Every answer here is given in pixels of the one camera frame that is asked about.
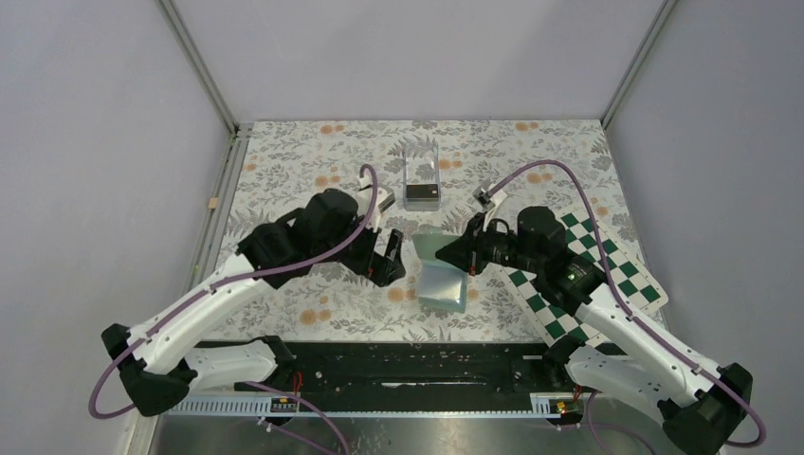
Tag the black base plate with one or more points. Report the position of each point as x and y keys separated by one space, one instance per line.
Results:
x=407 y=376

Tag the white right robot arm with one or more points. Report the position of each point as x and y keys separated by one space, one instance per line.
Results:
x=697 y=402

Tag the green card holder wallet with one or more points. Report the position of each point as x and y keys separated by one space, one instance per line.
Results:
x=440 y=286

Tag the floral patterned table mat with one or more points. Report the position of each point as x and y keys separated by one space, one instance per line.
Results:
x=565 y=165

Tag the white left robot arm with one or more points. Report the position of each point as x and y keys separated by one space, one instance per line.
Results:
x=279 y=252

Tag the clear card box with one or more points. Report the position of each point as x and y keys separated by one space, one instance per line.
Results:
x=421 y=166

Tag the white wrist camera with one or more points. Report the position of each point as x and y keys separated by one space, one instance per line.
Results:
x=372 y=200
x=487 y=200

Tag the dark credit card stack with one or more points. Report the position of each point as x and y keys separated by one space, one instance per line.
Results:
x=422 y=192

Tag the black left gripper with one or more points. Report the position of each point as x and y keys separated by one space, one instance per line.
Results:
x=380 y=269

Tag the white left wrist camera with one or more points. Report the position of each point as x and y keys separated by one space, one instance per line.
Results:
x=372 y=200

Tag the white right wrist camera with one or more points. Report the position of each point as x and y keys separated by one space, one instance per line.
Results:
x=487 y=200

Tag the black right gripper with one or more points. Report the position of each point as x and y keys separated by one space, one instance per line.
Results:
x=467 y=251

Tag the aluminium frame rail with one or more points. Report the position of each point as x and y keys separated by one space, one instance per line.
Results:
x=169 y=361

